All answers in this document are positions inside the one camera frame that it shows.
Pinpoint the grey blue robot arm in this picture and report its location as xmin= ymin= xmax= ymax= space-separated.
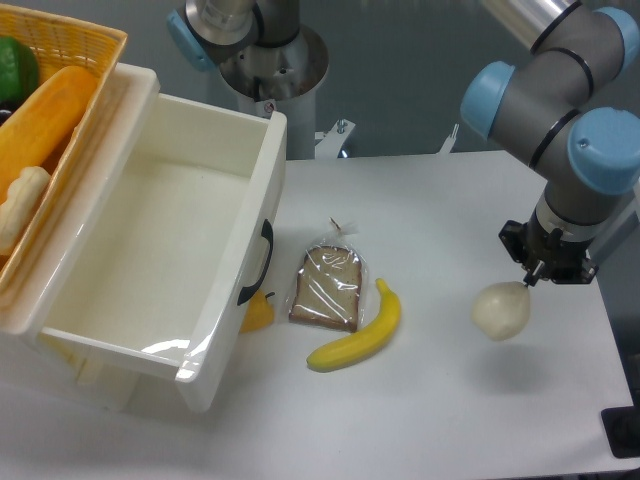
xmin=167 ymin=1 xmax=639 ymax=286

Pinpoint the black device at table edge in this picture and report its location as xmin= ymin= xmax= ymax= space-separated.
xmin=601 ymin=406 xmax=639 ymax=459

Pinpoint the orange baguette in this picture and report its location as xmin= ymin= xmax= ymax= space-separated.
xmin=1 ymin=66 xmax=98 ymax=200

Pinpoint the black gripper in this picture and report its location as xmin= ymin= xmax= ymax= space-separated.
xmin=499 ymin=219 xmax=598 ymax=287

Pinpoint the yellow woven plastic basket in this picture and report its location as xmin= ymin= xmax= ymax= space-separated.
xmin=1 ymin=4 xmax=127 ymax=295

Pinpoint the white bracket right of table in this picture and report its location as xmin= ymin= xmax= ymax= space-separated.
xmin=438 ymin=123 xmax=459 ymax=155

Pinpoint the white upper drawer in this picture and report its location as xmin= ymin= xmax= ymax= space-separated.
xmin=39 ymin=95 xmax=287 ymax=412

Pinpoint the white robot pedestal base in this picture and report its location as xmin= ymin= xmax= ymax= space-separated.
xmin=219 ymin=25 xmax=329 ymax=160

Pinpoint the white drawer cabinet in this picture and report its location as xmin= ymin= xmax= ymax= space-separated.
xmin=0 ymin=62 xmax=221 ymax=416

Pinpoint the white table clamp bracket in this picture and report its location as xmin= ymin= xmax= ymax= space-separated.
xmin=314 ymin=118 xmax=356 ymax=160

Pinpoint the pale white pear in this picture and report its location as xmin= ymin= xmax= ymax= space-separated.
xmin=471 ymin=282 xmax=531 ymax=341

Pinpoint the small yellow bell pepper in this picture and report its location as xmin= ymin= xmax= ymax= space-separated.
xmin=240 ymin=290 xmax=275 ymax=333

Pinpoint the yellow banana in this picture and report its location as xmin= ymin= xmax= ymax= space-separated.
xmin=306 ymin=278 xmax=402 ymax=373

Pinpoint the black drawer handle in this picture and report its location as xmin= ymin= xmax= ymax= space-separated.
xmin=237 ymin=219 xmax=274 ymax=306

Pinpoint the dark purple fruit in basket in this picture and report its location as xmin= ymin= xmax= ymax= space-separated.
xmin=0 ymin=108 xmax=13 ymax=125

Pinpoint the green bell pepper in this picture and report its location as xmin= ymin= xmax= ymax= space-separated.
xmin=1 ymin=36 xmax=40 ymax=104

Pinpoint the bagged brown bread slice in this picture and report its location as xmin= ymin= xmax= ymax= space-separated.
xmin=287 ymin=218 xmax=368 ymax=333

